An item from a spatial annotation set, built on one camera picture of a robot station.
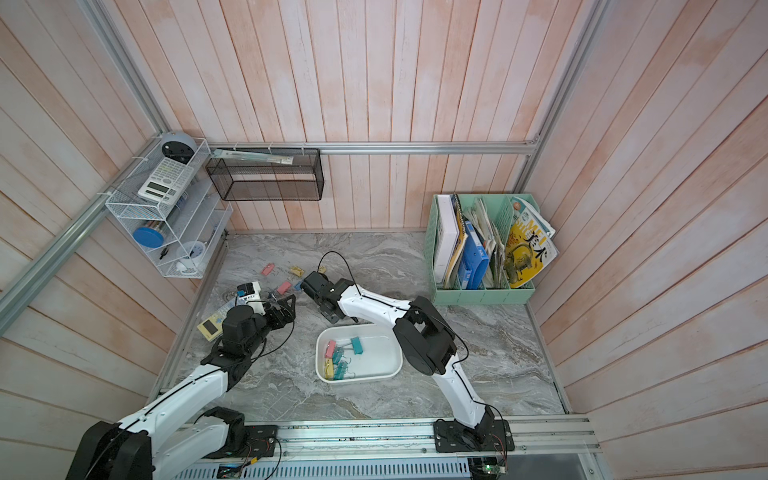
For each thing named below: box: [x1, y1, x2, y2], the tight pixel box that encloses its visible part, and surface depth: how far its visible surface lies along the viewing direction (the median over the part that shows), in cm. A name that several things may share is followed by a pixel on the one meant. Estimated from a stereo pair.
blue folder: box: [458, 220, 489, 290], surface depth 90 cm
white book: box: [435, 194, 460, 282], surface depth 91 cm
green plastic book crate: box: [423, 194, 540, 305], surface depth 94 cm
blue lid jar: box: [132, 227, 165, 248], surface depth 78 cm
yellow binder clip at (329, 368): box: [324, 358, 334, 379], surface depth 85 cm
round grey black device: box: [161, 131, 197, 165], surface depth 83 cm
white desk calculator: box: [137, 157, 195, 206], surface depth 79 cm
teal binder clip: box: [332, 356, 348, 380], surface depth 86 cm
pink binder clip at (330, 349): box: [324, 340, 337, 359], surface depth 89 cm
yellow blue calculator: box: [197, 298, 239, 342], surface depth 95 cm
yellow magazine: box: [504, 196, 560, 289], surface depth 94 cm
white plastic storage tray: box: [315, 324, 404, 383], surface depth 89 cm
